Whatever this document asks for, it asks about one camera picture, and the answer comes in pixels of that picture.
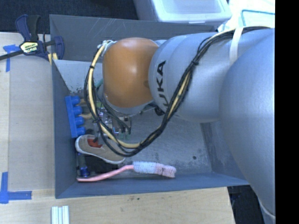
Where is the pale wood board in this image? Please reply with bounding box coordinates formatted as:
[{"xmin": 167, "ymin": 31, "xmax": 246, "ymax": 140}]
[{"xmin": 7, "ymin": 54, "xmax": 57, "ymax": 192}]

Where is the grey metal bin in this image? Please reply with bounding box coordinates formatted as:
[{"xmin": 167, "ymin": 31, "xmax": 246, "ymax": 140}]
[{"xmin": 49, "ymin": 14, "xmax": 251, "ymax": 199}]

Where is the pink handled brush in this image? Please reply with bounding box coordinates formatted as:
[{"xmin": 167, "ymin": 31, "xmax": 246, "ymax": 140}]
[{"xmin": 76, "ymin": 161, "xmax": 177, "ymax": 183}]

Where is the tan shoe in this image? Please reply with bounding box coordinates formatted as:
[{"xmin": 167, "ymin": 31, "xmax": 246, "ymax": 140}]
[{"xmin": 75, "ymin": 134, "xmax": 126, "ymax": 165}]

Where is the blue knobbed plastic block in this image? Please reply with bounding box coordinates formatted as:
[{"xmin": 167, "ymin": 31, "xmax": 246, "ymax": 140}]
[{"xmin": 64, "ymin": 95, "xmax": 87, "ymax": 139}]

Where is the tan curved object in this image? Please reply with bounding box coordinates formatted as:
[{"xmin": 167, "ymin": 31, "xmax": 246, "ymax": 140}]
[{"xmin": 79, "ymin": 98, "xmax": 93, "ymax": 121}]

